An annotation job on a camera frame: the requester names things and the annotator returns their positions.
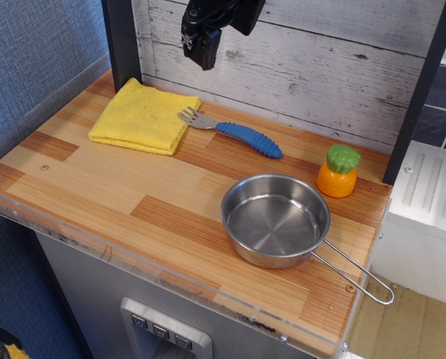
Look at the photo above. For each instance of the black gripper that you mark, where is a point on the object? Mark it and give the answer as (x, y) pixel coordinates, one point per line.
(202, 25)

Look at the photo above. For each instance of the blue handled metal fork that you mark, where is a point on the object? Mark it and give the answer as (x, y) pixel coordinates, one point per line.
(257, 140)

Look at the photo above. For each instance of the yellow folded cloth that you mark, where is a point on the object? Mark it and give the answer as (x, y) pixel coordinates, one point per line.
(143, 118)

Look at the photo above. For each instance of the orange toy carrot green top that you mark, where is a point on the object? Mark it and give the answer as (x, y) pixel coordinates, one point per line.
(337, 176)

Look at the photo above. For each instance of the white ribbed cabinet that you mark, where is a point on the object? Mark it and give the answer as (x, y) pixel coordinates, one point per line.
(411, 249)

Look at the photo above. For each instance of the silver dispenser panel with buttons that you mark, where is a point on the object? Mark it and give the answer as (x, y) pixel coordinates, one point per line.
(153, 334)

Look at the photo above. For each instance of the yellow object bottom left corner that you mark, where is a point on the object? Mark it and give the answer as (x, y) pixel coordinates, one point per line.
(15, 353)

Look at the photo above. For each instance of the dark left shelf post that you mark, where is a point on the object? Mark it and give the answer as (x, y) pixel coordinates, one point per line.
(122, 41)

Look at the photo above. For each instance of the dark shelf post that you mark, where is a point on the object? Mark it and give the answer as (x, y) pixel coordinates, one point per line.
(428, 73)
(122, 41)

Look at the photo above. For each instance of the small steel pan wire handle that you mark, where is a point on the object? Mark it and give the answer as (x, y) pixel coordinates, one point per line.
(276, 221)

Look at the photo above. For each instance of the dark right shelf post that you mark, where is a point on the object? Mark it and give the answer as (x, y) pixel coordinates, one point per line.
(428, 73)

